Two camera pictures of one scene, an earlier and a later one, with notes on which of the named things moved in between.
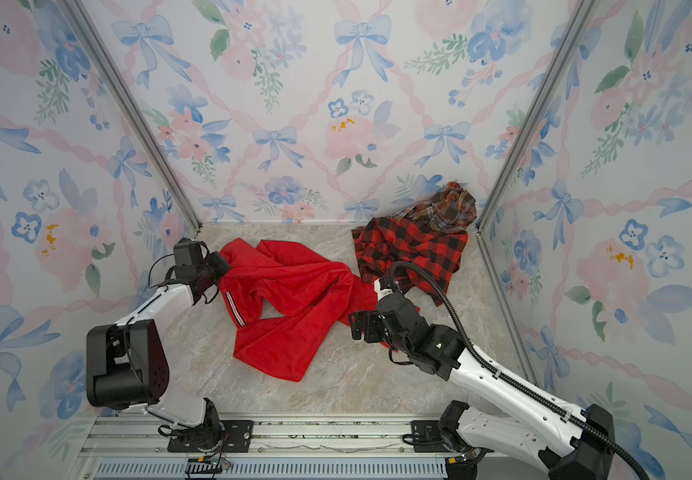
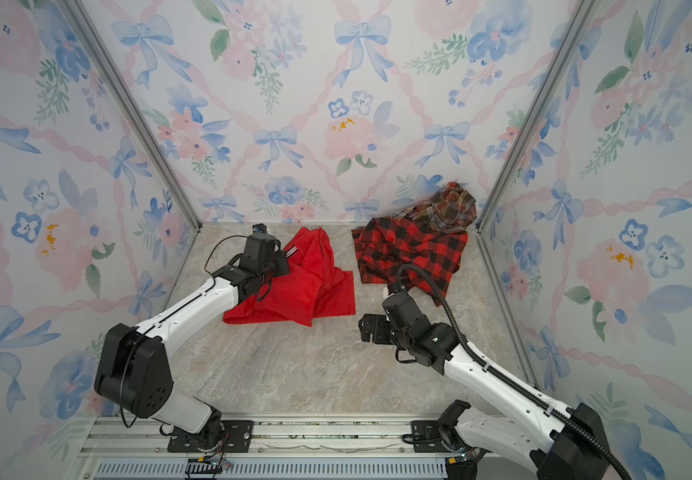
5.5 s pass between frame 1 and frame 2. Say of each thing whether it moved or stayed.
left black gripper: moved
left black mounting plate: stayed
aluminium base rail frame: stayed
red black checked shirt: stayed
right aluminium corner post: stayed
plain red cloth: moved
